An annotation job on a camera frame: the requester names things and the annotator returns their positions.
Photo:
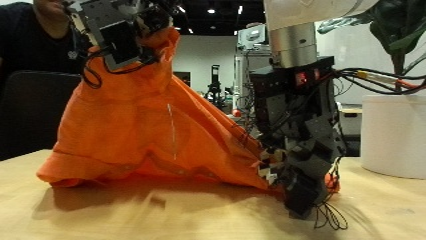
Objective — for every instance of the green leafy plant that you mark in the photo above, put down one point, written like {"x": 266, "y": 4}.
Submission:
{"x": 394, "y": 30}

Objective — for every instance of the white plant pot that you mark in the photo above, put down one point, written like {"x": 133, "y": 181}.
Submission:
{"x": 394, "y": 136}

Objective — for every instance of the black chair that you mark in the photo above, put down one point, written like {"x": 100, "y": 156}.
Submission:
{"x": 31, "y": 113}

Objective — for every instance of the wood top side cabinet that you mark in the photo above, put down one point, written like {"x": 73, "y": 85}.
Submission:
{"x": 350, "y": 121}

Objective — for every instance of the small red ball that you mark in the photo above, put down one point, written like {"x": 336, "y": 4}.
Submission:
{"x": 236, "y": 113}

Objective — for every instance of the dark wall frame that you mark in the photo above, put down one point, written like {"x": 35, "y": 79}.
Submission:
{"x": 183, "y": 78}

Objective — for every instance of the ceiling light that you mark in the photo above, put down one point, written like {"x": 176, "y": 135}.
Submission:
{"x": 211, "y": 11}
{"x": 240, "y": 9}

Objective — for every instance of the person in black shirt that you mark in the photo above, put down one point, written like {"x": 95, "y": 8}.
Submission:
{"x": 27, "y": 43}

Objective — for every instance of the orange button shirt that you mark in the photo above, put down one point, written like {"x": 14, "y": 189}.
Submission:
{"x": 133, "y": 126}

